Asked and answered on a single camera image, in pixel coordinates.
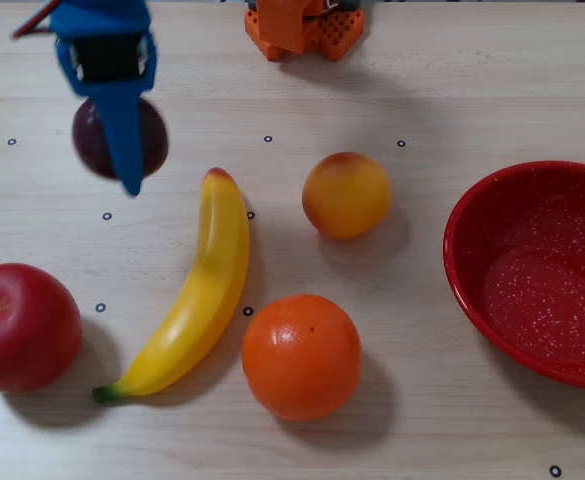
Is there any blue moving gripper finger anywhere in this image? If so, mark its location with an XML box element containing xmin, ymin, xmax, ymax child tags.
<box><xmin>54</xmin><ymin>32</ymin><xmax>158</xmax><ymax>197</ymax></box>

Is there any blue gripper body black servo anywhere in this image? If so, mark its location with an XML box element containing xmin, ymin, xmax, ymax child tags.
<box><xmin>49</xmin><ymin>0</ymin><xmax>152</xmax><ymax>82</ymax></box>

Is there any dark purple plum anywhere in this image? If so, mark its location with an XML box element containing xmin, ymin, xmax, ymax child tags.
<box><xmin>70</xmin><ymin>97</ymin><xmax>170</xmax><ymax>181</ymax></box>

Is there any orange lattice robot base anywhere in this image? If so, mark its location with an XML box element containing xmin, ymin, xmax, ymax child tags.
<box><xmin>244</xmin><ymin>0</ymin><xmax>366</xmax><ymax>62</ymax></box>

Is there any red speckled bowl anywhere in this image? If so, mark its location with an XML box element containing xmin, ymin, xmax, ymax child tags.
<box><xmin>442</xmin><ymin>159</ymin><xmax>585</xmax><ymax>391</ymax></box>

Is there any yellow plastic banana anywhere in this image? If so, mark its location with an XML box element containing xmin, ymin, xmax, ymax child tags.
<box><xmin>91</xmin><ymin>167</ymin><xmax>251</xmax><ymax>405</ymax></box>

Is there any red apple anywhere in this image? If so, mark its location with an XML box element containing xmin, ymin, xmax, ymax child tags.
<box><xmin>0</xmin><ymin>262</ymin><xmax>84</xmax><ymax>394</ymax></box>

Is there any yellow orange peach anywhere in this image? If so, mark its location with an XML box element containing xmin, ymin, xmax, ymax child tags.
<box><xmin>301</xmin><ymin>151</ymin><xmax>392</xmax><ymax>240</ymax></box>

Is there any orange fruit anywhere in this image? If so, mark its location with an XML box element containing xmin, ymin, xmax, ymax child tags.
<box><xmin>241</xmin><ymin>293</ymin><xmax>363</xmax><ymax>422</ymax></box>

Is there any red white black servo cable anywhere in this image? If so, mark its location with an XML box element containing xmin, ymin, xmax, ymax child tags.
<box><xmin>10</xmin><ymin>0</ymin><xmax>66</xmax><ymax>40</ymax></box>

